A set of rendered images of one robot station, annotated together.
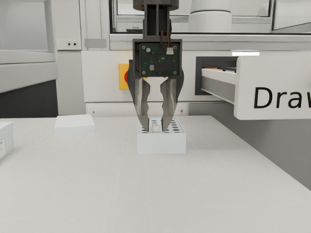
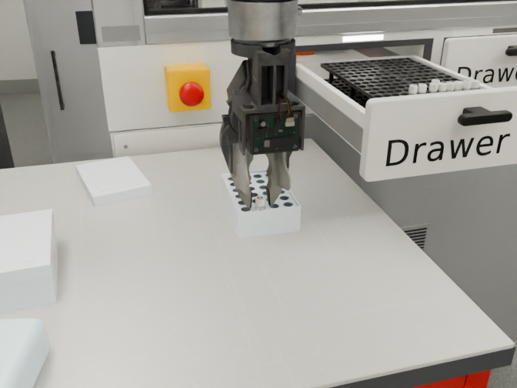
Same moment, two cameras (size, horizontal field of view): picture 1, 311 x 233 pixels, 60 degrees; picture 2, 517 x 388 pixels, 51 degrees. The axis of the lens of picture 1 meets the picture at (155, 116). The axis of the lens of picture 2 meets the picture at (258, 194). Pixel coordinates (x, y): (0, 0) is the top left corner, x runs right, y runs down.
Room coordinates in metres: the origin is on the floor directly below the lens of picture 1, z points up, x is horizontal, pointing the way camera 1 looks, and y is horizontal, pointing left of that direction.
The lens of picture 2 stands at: (-0.15, 0.12, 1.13)
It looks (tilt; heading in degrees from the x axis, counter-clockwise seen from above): 27 degrees down; 349
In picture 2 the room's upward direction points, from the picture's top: straight up
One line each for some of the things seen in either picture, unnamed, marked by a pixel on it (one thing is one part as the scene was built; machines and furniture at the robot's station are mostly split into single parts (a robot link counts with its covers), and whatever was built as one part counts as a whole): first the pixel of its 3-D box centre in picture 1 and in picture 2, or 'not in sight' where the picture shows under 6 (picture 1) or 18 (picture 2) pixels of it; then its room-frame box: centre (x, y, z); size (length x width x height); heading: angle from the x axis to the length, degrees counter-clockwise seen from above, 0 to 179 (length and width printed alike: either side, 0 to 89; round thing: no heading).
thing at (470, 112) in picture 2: not in sight; (479, 115); (0.45, -0.29, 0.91); 0.07 x 0.04 x 0.01; 94
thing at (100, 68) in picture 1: (213, 69); (298, 28); (1.28, -0.27, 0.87); 1.02 x 0.95 x 0.14; 94
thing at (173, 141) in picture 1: (159, 134); (258, 201); (0.51, -0.01, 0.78); 0.12 x 0.08 x 0.04; 2
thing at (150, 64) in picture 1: (156, 39); (264, 95); (0.43, 0.00, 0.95); 0.09 x 0.08 x 0.12; 2
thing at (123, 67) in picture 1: (132, 76); (188, 88); (0.76, 0.06, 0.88); 0.07 x 0.05 x 0.07; 94
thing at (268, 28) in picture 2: not in sight; (265, 20); (0.44, 0.00, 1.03); 0.08 x 0.08 x 0.05
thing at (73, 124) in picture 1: (74, 123); (112, 178); (0.64, 0.20, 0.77); 0.13 x 0.09 x 0.02; 17
